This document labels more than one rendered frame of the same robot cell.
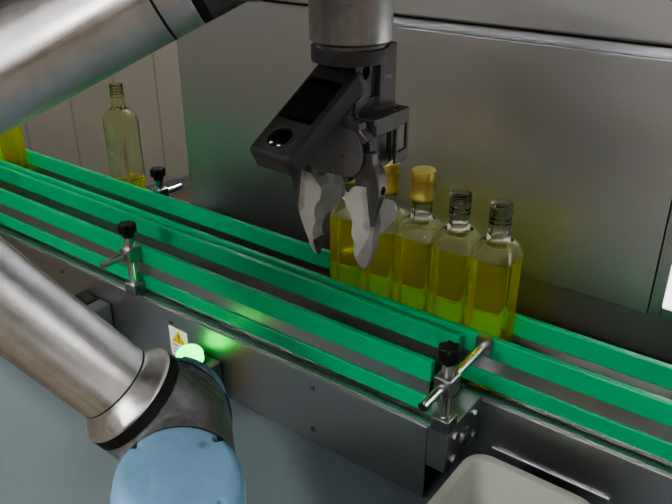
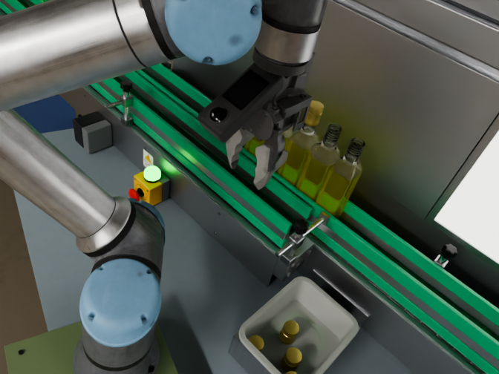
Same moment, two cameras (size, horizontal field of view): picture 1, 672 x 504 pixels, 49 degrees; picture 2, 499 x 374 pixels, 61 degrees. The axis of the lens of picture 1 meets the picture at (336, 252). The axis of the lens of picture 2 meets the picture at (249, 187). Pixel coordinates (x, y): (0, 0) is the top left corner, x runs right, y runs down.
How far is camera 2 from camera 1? 0.20 m
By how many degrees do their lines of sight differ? 16
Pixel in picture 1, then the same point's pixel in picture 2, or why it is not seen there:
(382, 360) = (262, 213)
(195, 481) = (131, 299)
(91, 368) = (80, 214)
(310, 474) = (208, 259)
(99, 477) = not seen: hidden behind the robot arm
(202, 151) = not seen: hidden behind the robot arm
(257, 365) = (190, 189)
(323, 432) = (220, 237)
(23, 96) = (31, 93)
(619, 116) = (449, 104)
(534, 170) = (385, 118)
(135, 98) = not seen: outside the picture
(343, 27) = (278, 48)
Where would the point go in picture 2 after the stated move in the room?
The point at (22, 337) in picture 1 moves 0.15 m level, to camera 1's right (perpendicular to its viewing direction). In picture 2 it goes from (37, 193) to (139, 215)
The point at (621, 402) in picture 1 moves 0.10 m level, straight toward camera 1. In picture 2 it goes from (391, 274) to (376, 307)
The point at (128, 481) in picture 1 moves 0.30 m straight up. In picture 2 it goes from (91, 292) to (67, 127)
